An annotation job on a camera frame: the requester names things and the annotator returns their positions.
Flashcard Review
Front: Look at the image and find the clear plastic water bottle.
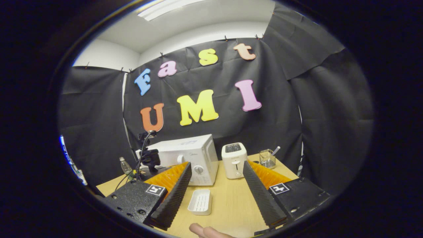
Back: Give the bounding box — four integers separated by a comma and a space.
119, 157, 133, 180

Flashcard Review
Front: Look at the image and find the ceiling light panel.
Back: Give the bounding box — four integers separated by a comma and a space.
136, 0, 212, 21

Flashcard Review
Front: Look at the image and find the white plastic tray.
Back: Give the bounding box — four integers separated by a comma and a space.
187, 189, 212, 216

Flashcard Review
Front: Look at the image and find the small wire mesh holder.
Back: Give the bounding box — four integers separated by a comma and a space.
259, 149, 276, 169

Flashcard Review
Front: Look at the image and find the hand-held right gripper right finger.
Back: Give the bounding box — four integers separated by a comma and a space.
243, 160, 331, 228

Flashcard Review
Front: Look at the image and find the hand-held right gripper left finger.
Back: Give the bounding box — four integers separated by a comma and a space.
105, 162, 192, 231

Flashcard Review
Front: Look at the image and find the white blue printed panel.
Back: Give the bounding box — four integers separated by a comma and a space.
59, 135, 88, 186

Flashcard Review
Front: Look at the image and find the thin grey gripper cable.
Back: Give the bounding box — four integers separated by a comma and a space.
114, 132, 156, 192

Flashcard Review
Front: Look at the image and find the white toaster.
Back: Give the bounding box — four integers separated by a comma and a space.
221, 142, 248, 179

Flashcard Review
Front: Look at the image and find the white microwave oven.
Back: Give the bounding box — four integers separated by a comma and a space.
135, 134, 219, 186

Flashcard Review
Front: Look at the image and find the black backdrop cloth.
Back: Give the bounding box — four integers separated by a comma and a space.
58, 2, 374, 195

